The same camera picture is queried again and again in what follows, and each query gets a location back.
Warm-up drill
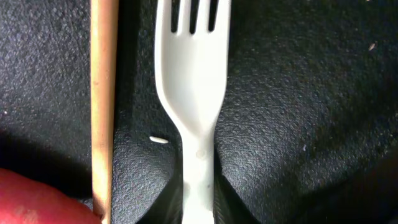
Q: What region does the orange carrot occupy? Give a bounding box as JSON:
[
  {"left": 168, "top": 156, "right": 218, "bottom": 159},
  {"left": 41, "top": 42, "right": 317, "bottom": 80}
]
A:
[{"left": 1, "top": 169, "right": 101, "bottom": 224}]

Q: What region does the wooden chopstick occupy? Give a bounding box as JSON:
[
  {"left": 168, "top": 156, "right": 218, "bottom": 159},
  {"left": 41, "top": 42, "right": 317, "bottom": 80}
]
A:
[{"left": 90, "top": 0, "right": 119, "bottom": 224}]

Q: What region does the white plastic fork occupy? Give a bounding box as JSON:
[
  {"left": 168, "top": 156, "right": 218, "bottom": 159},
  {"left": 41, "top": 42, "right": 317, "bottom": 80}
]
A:
[{"left": 154, "top": 0, "right": 231, "bottom": 224}]

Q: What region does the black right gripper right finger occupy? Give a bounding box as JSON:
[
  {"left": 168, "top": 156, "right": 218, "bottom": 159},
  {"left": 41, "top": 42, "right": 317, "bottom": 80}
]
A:
[{"left": 213, "top": 175, "right": 259, "bottom": 224}]

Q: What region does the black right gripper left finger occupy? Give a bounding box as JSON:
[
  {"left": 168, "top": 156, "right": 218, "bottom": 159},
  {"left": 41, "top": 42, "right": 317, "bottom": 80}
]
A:
[{"left": 137, "top": 174, "right": 183, "bottom": 224}]

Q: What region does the round black tray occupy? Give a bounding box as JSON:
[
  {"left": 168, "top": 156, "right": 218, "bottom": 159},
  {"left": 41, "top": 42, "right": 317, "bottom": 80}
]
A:
[{"left": 1, "top": 0, "right": 397, "bottom": 223}]

